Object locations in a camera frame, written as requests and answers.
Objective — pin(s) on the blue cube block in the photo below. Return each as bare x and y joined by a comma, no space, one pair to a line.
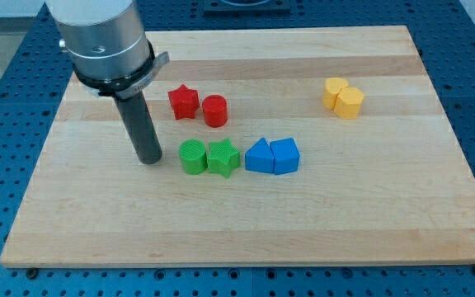
286,155

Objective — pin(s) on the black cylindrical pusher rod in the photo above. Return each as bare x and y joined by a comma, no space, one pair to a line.
139,126

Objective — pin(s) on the blue triangle block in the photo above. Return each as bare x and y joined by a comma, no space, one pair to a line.
259,158

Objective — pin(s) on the red star block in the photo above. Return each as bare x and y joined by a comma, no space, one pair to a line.
184,102

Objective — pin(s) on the yellow heart block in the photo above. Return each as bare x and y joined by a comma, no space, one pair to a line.
332,88

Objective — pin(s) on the red cylinder block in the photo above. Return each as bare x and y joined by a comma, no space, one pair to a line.
215,111

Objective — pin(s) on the green star block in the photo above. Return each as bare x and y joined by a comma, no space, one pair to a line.
223,158

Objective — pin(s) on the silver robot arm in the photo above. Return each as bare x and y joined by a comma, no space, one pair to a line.
107,44

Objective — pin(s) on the green cylinder block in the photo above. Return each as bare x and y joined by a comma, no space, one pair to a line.
192,154

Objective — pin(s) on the yellow hexagon block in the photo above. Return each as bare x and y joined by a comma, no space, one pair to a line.
348,103

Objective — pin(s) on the light wooden board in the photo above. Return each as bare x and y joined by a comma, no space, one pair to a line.
391,187

